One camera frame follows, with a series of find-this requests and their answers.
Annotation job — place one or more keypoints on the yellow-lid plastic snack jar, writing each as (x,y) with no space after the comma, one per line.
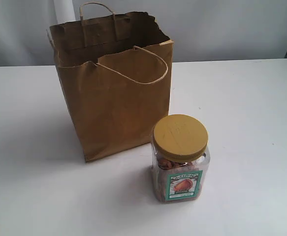
(180,158)

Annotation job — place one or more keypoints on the brown paper bag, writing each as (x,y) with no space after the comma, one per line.
(115,74)

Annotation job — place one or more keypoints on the white curtain backdrop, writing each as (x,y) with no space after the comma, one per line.
(201,29)

